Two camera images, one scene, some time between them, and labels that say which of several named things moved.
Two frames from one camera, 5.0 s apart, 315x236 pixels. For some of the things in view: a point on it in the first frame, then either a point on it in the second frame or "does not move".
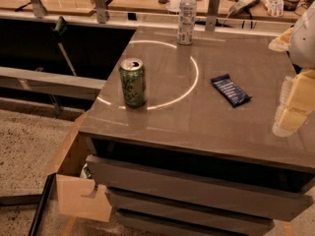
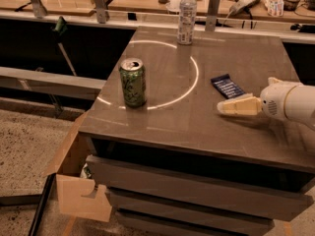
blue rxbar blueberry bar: [226, 87] does not move
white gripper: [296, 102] to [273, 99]
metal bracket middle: [99, 3] does not move
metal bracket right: [213, 10] does not move
